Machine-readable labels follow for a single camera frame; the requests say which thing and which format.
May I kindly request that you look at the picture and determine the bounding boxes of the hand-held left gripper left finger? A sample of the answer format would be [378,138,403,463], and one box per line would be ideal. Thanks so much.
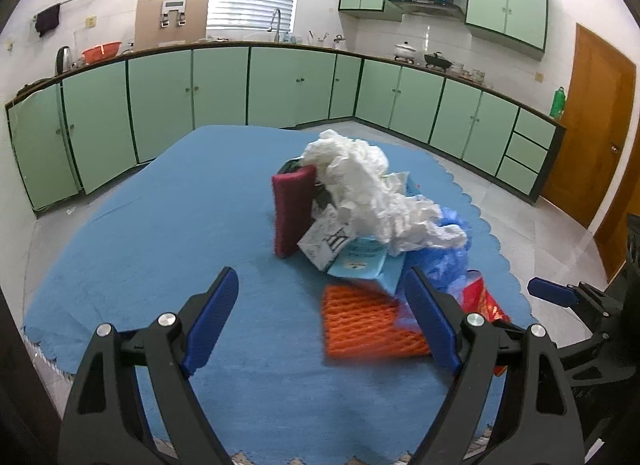
[59,266,240,465]

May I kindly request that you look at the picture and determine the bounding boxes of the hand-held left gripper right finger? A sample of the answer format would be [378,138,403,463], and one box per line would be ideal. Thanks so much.
[402,266,586,465]

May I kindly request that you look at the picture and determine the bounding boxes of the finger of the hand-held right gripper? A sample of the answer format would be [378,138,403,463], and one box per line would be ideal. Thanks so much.
[527,277,621,313]

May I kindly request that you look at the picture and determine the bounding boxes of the red packet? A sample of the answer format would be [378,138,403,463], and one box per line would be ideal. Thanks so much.
[452,270,511,376]

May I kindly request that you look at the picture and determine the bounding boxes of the blue plastic bag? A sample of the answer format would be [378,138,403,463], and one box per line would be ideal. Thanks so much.
[400,205,473,296]

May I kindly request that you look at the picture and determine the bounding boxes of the orange foam net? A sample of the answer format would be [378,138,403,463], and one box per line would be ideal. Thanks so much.
[320,285,431,358]

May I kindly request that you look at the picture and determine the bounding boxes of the light blue carton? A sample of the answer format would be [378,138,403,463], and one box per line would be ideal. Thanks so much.
[327,235,406,296]

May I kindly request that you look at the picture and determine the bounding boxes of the white printed carton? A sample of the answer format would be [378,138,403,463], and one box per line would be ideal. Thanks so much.
[297,207,353,271]

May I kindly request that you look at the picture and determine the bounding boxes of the maroon sponge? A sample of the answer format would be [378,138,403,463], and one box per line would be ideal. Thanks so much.
[271,165,318,260]

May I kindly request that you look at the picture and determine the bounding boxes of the white plastic bag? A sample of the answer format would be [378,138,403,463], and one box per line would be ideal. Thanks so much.
[302,129,468,258]

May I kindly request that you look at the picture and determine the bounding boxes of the blue tablecloth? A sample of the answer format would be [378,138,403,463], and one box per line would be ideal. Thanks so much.
[22,125,538,465]

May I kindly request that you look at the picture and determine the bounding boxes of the wooden door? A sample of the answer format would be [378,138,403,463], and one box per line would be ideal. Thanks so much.
[592,165,640,281]
[542,23,637,228]

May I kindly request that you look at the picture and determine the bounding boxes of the green base cabinets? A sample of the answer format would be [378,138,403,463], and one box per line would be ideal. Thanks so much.
[5,42,566,210]

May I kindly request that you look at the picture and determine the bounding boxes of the row of glass jars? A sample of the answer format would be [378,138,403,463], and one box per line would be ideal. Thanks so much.
[452,62,488,83]

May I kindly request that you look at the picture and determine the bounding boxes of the red basin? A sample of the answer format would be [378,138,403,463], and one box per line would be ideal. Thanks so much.
[82,42,122,63]

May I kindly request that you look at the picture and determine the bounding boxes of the brown cardboard panel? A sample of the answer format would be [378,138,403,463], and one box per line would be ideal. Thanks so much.
[135,0,210,48]

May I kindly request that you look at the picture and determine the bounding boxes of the white water purifier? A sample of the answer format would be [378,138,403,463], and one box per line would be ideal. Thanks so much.
[160,0,188,28]

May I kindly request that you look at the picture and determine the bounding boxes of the black range hood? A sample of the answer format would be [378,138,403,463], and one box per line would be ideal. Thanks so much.
[389,0,465,22]

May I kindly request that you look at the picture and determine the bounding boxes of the dark cloth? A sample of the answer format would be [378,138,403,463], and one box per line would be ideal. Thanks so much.
[34,4,62,38]

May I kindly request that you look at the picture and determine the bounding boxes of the green wall cabinets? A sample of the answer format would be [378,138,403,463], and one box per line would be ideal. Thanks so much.
[338,0,548,62]

